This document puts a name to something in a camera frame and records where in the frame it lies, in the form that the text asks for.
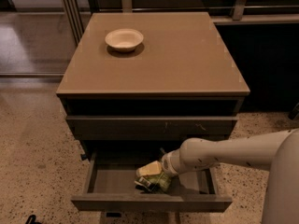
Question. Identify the white paper bowl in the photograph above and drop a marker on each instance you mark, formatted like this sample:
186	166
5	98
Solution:
124	40

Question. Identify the black object on floor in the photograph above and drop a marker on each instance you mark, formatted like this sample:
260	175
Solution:
32	220

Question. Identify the green jalapeno chip bag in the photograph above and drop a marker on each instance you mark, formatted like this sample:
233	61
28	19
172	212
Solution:
154	183

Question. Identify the closed top drawer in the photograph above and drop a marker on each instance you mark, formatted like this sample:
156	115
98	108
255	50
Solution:
148	128

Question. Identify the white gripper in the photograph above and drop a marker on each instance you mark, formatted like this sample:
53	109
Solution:
168	164

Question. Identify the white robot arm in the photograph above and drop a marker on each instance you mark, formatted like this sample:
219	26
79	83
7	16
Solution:
278	153

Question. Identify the blue cabinet caster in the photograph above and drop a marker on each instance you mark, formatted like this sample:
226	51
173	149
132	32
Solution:
83	157

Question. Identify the grey drawer cabinet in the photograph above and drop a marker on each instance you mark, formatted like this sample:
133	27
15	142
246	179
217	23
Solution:
181	69

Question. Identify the open middle drawer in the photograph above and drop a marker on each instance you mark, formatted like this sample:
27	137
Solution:
110	187

